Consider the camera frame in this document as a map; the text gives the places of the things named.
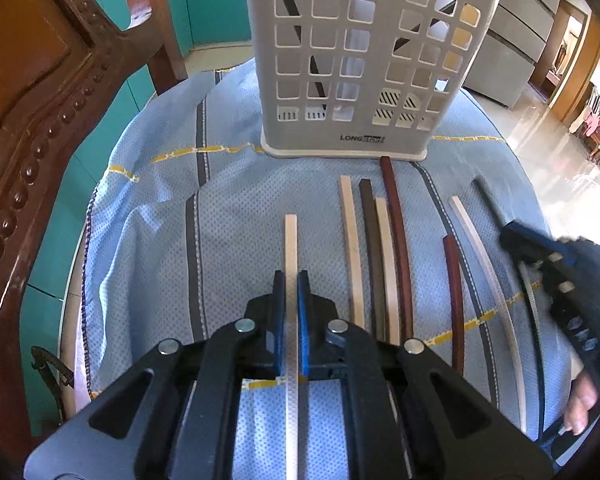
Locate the carved wooden chair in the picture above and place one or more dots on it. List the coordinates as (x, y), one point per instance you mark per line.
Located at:
(40, 85)

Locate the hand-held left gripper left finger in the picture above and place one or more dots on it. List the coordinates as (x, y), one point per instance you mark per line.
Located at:
(279, 320)

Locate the person's right hand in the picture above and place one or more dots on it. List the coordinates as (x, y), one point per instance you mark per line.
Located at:
(582, 405)

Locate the grey plastic utensil holder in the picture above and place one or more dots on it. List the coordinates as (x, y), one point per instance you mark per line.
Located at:
(305, 135)

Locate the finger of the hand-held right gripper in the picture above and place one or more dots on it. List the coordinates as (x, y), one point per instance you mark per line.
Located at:
(522, 240)

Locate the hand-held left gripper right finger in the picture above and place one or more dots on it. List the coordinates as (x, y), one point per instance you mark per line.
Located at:
(304, 320)

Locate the grey refrigerator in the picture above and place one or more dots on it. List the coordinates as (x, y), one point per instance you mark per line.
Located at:
(515, 35)

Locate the wooden armchair with pink cloth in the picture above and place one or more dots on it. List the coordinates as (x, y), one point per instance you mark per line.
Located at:
(592, 125)

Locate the dark brown chopstick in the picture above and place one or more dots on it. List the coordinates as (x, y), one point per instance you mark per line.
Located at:
(371, 260)

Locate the teal lower kitchen cabinets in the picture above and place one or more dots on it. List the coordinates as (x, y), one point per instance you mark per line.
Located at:
(215, 10)

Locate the cream chopstick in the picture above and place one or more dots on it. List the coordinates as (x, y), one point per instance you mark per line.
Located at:
(387, 270)
(485, 265)
(291, 245)
(351, 240)

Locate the black chopstick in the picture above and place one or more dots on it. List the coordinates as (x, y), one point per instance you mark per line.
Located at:
(420, 30)
(490, 200)
(300, 35)

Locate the blue checked cloth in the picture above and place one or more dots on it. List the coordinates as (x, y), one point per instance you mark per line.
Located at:
(155, 240)

